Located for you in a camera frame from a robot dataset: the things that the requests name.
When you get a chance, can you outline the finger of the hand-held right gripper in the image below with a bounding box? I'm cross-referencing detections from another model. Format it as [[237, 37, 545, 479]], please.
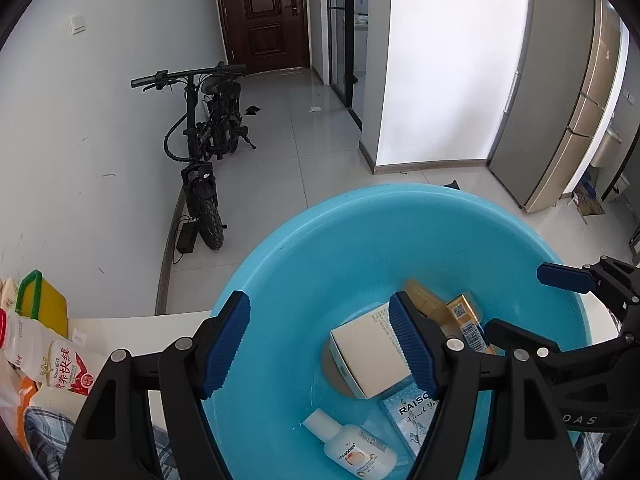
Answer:
[[484, 317, 640, 387], [537, 256, 640, 321]]

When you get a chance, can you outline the slim gold box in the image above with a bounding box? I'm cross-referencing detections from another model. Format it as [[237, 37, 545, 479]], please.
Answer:
[[444, 292, 493, 356]]

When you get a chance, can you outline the dark brown entrance door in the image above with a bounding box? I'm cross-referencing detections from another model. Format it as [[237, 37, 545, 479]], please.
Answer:
[[212, 0, 311, 73]]

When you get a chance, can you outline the black bicycle charger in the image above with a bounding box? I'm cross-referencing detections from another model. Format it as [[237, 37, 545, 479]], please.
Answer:
[[176, 220, 200, 255]]

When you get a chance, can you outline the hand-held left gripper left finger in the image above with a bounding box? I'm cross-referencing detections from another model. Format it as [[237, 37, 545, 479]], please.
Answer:
[[57, 290, 252, 480]]

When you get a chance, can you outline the milk drink bottle red cap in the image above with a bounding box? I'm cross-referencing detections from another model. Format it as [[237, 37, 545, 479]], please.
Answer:
[[0, 307, 97, 396]]

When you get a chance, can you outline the yellow container green handle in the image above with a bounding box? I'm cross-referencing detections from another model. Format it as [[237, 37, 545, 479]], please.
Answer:
[[15, 270, 68, 338]]

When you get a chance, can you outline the small white bottle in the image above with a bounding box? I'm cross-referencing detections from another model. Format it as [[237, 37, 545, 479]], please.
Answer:
[[301, 408, 398, 480]]

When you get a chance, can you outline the black folding bicycle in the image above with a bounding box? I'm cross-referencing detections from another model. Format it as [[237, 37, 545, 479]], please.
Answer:
[[131, 61, 258, 251]]

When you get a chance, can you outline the plastic bag of food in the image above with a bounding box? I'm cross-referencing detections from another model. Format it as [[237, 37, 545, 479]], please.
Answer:
[[0, 355, 43, 461]]

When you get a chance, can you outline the blue plaid cloth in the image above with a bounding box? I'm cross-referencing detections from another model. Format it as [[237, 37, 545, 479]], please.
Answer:
[[22, 405, 181, 480]]

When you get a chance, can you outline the gold grey refrigerator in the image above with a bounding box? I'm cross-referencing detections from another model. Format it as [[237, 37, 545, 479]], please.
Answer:
[[487, 0, 628, 213]]

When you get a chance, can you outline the black framed glass door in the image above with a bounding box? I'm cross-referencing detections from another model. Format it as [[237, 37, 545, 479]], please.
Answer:
[[325, 0, 371, 108]]

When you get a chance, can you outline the blue plastic basin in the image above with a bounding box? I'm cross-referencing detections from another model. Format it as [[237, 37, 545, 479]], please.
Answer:
[[197, 183, 593, 480]]

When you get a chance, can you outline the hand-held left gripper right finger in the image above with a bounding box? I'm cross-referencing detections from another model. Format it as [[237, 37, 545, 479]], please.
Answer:
[[389, 291, 583, 480]]

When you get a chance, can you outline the cream cardboard box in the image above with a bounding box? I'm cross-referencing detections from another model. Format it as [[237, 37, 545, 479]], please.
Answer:
[[329, 305, 416, 400]]

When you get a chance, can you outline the light blue cigarette box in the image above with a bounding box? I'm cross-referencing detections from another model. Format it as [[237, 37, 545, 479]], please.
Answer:
[[381, 385, 441, 461]]

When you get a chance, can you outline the white sink cabinet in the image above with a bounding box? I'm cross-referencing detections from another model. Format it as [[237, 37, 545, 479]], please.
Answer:
[[590, 127, 626, 168]]

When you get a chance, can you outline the gold box blue emblem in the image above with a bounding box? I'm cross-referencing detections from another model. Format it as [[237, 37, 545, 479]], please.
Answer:
[[404, 279, 443, 322]]

